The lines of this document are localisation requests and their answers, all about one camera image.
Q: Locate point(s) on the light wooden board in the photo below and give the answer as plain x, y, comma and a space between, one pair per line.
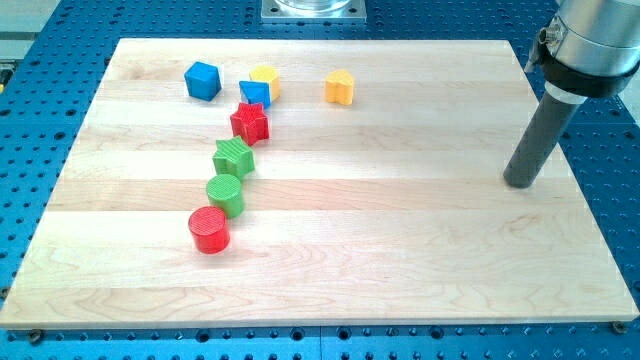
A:
392, 210

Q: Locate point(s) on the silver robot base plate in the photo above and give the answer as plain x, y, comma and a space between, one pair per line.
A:
280, 11

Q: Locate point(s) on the yellow heart block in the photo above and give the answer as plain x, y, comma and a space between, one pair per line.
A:
339, 87

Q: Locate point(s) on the yellow hexagon block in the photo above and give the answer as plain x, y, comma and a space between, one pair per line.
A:
269, 75

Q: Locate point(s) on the red cylinder block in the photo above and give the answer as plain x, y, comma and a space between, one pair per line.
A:
209, 229

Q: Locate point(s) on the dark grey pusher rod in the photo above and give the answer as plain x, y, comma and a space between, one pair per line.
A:
550, 119

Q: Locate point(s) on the blue cube block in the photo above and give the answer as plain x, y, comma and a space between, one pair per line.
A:
203, 81

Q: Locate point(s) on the red star block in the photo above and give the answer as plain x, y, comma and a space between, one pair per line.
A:
250, 122

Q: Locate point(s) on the green cylinder block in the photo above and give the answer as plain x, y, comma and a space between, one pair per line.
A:
225, 191

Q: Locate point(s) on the blue triangle block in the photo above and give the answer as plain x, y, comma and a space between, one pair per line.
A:
253, 92

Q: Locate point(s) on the green star block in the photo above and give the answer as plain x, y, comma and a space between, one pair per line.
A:
233, 156

